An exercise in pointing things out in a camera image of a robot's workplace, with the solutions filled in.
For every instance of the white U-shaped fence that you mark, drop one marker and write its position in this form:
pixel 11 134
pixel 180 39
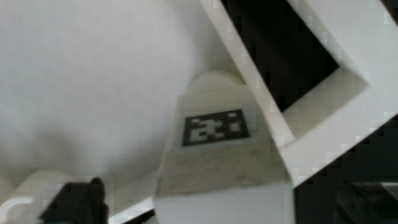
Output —
pixel 352 102

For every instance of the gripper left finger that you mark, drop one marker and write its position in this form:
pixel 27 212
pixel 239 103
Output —
pixel 79 207

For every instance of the white table leg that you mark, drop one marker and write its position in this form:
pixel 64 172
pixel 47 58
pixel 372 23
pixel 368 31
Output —
pixel 224 185

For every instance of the white square tabletop part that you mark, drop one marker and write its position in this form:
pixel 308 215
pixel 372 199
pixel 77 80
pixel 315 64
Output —
pixel 98 59

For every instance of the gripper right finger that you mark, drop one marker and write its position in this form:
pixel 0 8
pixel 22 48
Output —
pixel 366 202

